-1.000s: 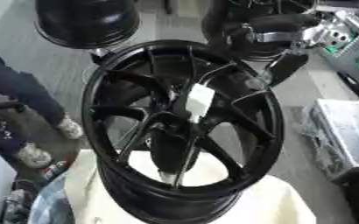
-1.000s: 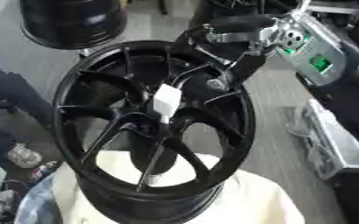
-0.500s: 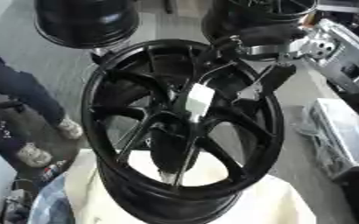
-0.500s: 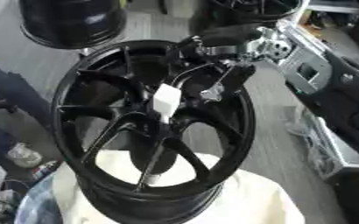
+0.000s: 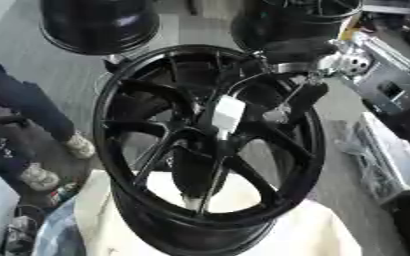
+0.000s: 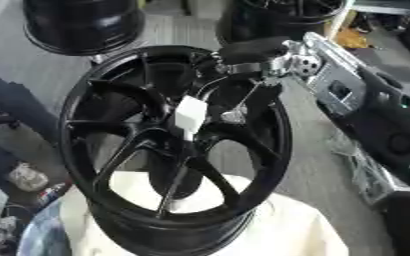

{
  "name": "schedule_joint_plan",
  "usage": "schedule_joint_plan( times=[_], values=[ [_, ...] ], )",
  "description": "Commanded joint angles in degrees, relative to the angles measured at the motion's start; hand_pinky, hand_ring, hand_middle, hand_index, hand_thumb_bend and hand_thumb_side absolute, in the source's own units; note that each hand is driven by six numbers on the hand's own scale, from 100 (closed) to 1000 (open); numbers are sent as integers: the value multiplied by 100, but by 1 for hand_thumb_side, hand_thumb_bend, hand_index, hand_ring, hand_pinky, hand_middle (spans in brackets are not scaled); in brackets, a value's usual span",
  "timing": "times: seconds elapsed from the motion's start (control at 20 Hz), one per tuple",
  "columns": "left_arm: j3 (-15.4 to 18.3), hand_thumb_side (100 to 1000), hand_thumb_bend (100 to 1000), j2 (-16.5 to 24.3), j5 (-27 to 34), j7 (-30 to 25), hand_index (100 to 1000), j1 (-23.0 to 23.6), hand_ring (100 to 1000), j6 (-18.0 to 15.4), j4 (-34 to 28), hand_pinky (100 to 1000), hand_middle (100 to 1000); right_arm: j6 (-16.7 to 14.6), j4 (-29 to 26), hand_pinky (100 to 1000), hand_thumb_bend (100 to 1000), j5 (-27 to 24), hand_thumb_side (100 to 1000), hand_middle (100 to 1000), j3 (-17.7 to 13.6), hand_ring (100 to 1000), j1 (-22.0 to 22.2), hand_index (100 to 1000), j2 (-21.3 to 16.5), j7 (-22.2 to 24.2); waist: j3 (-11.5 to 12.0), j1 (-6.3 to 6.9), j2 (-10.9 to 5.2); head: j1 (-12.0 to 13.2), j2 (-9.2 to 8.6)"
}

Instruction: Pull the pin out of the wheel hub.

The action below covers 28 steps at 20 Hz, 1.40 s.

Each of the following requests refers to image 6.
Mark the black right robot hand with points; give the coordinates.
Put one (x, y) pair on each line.
(252, 50)

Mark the white pin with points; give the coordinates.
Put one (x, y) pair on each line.
(190, 114)

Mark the silver and black right robot arm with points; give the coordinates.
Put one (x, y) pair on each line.
(383, 110)

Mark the black wheel rim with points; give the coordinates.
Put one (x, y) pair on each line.
(272, 20)
(83, 23)

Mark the black spoked wheel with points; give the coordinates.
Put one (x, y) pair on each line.
(127, 133)

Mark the yellow object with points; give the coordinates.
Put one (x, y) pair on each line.
(352, 38)

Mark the cream cloth cover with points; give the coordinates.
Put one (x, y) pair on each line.
(296, 230)

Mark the white shelf frame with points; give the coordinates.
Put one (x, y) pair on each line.
(338, 18)

